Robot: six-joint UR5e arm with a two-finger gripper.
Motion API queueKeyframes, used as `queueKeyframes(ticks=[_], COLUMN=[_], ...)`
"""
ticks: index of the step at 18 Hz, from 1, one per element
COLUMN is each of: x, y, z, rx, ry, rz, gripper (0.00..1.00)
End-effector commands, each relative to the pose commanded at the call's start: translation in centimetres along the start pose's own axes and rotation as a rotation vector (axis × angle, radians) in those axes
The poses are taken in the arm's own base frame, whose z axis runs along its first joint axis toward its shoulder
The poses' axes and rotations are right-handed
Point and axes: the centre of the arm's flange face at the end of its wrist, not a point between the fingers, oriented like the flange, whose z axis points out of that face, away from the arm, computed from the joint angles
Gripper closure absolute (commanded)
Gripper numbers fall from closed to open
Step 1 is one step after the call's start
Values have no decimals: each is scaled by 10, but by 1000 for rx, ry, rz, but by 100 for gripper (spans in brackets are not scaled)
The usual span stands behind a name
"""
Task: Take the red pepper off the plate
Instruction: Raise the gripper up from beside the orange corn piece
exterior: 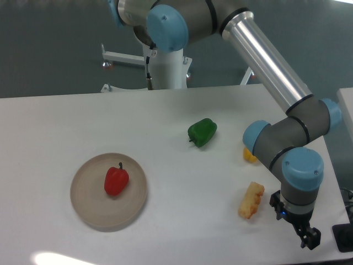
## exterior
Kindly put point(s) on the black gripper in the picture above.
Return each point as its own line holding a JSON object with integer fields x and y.
{"x": 299, "y": 217}

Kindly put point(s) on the red bell pepper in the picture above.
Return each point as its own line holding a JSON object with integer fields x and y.
{"x": 116, "y": 180}

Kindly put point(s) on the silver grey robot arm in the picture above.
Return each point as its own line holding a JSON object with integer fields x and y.
{"x": 165, "y": 28}

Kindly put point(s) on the yellow bell pepper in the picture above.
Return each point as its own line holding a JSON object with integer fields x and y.
{"x": 248, "y": 156}

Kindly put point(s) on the green bell pepper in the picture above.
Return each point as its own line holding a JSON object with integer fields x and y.
{"x": 202, "y": 132}

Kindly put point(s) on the beige round plate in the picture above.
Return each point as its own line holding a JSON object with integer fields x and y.
{"x": 92, "y": 204}

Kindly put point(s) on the black device at edge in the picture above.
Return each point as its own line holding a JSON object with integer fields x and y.
{"x": 343, "y": 232}

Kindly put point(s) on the yellow corn cob piece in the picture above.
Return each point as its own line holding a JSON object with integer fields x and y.
{"x": 251, "y": 200}

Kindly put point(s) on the white side table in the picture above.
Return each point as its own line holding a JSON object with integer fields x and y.
{"x": 345, "y": 100}

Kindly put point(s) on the white robot stand base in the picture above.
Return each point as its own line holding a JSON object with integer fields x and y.
{"x": 162, "y": 70}

